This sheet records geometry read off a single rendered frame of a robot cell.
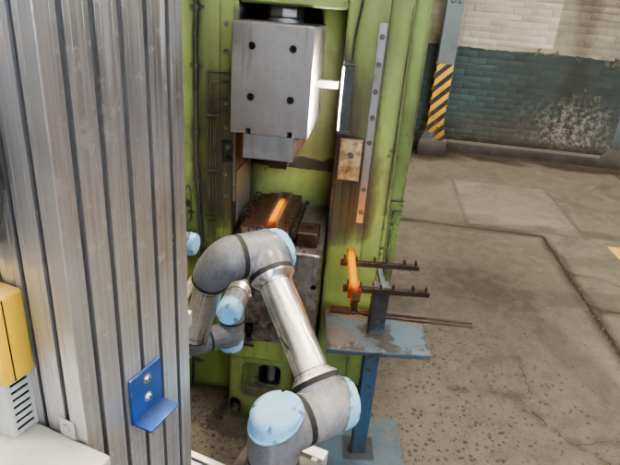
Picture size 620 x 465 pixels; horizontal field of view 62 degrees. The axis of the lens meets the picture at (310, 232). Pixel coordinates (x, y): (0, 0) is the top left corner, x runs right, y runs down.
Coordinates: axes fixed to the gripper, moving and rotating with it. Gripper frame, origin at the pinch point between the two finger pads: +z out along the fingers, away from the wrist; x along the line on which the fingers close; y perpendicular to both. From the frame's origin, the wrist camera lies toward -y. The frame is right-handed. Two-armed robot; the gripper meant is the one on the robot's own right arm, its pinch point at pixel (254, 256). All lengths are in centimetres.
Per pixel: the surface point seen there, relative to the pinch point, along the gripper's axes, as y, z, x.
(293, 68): -62, 31, 6
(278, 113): -45, 31, 1
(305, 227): 2.2, 37.2, 13.9
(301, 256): 10.0, 24.7, 14.2
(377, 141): -35, 46, 39
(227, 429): 100, 17, -13
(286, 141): -35.0, 30.7, 4.6
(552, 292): 100, 197, 187
